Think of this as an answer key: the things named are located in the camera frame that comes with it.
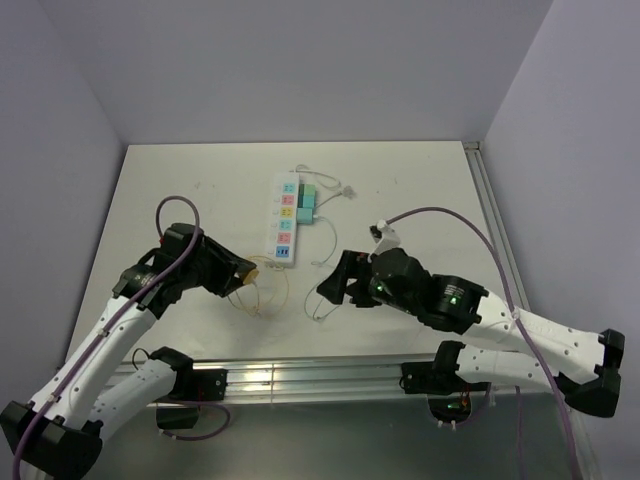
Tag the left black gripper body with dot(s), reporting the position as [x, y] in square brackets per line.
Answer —
[191, 271]

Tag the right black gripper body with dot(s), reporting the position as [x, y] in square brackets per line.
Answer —
[360, 268]

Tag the yellow charger plug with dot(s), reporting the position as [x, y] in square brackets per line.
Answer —
[250, 277]

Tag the light blue charger plug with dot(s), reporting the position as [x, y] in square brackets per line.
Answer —
[305, 216]

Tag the white multicolour power strip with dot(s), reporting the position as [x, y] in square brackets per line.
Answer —
[280, 244]

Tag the teal usb charger plug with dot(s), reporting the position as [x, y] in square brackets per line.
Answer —
[307, 201]

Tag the green usb charger plug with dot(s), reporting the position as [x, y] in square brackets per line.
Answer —
[307, 190]

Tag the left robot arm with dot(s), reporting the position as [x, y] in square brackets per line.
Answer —
[61, 430]

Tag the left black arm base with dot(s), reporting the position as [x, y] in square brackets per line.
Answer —
[202, 396]

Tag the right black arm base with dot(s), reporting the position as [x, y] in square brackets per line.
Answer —
[449, 397]

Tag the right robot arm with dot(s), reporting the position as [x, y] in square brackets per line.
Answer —
[491, 345]

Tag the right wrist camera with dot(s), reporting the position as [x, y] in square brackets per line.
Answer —
[385, 238]

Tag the aluminium front rail frame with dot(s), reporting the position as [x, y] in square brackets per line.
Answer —
[291, 381]

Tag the aluminium rail frame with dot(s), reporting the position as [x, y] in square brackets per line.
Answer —
[494, 222]
[291, 381]

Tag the aluminium right rail frame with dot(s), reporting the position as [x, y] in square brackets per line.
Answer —
[494, 222]

